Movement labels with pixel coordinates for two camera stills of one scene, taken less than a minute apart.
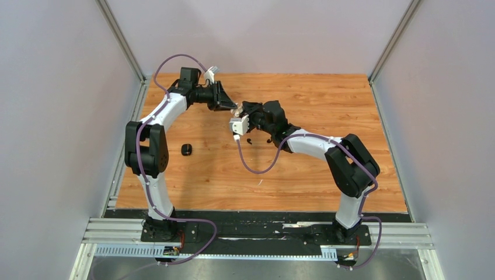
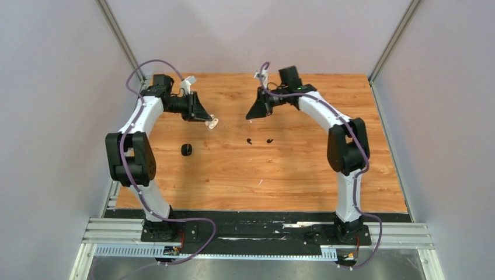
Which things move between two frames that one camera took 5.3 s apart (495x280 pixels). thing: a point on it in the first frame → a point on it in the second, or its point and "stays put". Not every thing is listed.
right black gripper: x=251 y=109 → x=260 y=109
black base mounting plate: x=259 y=228 stays put
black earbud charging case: x=186 y=149 stays put
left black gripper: x=220 y=101 → x=195 y=111
